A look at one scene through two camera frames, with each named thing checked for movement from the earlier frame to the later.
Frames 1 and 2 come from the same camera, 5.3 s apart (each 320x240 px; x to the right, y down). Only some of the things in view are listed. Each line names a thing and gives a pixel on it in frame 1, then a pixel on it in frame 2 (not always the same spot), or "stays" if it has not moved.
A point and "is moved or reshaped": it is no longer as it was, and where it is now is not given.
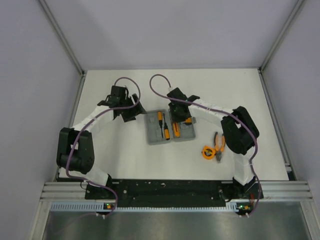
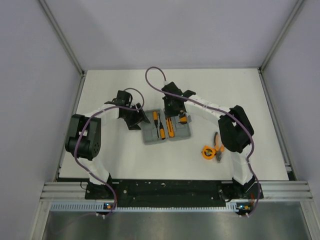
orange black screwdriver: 167,133 to 162,129
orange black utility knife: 176,126 to 171,130
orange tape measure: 208,152 stays
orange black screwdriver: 160,118 is moved or reshaped
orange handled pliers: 219,148 stays
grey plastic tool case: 161,130 is moved or reshaped
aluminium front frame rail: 300,190 stays
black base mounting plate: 177,192 stays
